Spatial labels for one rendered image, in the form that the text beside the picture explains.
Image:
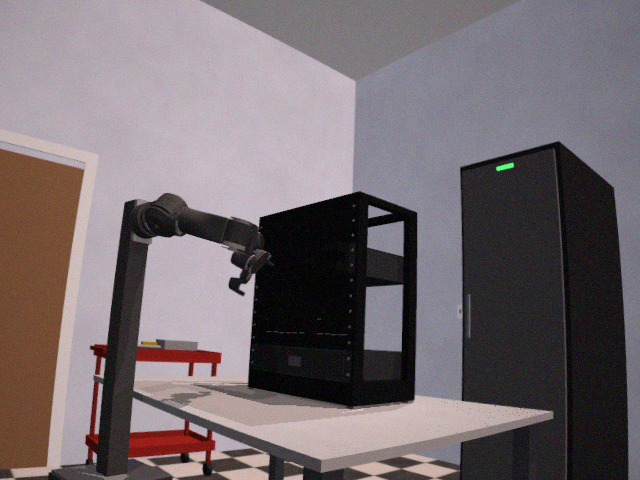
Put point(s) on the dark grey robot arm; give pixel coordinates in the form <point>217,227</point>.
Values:
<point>169,209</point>

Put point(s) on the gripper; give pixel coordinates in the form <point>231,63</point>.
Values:
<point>244,262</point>

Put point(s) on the black server rack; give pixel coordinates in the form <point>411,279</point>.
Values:
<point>324,287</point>

